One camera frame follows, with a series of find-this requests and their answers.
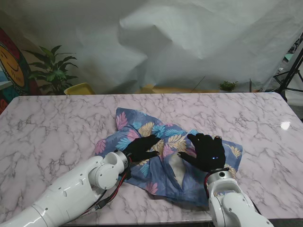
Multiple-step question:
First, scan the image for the red black arm cable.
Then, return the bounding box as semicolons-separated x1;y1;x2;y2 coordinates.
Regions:
80;160;133;213
203;174;210;204

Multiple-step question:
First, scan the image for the blue leaf print pillowcase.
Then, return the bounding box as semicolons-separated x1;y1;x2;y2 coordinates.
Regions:
94;107;244;206

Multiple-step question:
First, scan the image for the large green potted plant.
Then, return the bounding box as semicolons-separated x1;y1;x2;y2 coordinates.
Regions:
22;45;79;96

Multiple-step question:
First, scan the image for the white pillow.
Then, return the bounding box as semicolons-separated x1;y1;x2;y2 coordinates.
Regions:
168;155;188;189

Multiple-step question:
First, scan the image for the small green plant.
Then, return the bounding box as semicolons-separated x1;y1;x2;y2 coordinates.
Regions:
219;81;239;92

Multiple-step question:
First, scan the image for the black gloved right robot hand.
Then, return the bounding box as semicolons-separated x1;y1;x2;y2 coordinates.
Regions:
177;133;226;173

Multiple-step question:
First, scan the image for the thin brown stick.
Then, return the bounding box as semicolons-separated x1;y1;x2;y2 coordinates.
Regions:
193;77;206;92

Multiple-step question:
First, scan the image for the colourful smiley mural board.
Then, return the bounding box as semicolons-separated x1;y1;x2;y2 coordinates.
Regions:
0;27;33;114

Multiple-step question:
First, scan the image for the yellow bench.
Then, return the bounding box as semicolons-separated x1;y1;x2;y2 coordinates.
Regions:
139;85;221;94

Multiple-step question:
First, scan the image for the yellow chair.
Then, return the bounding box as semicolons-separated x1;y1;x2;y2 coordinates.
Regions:
63;82;95;96

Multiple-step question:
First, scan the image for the red black right arm cable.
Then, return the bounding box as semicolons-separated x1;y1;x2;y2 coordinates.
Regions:
203;174;210;204

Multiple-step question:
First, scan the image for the red black left arm cable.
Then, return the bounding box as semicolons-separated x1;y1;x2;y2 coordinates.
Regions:
80;160;133;213

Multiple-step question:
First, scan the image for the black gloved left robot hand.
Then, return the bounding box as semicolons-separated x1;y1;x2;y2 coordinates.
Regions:
125;135;161;164

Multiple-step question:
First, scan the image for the black tripod stand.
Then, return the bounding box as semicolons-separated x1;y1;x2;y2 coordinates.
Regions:
274;33;303;104

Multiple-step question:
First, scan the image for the white backdrop sheet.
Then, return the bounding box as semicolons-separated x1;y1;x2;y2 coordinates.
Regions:
0;0;303;95

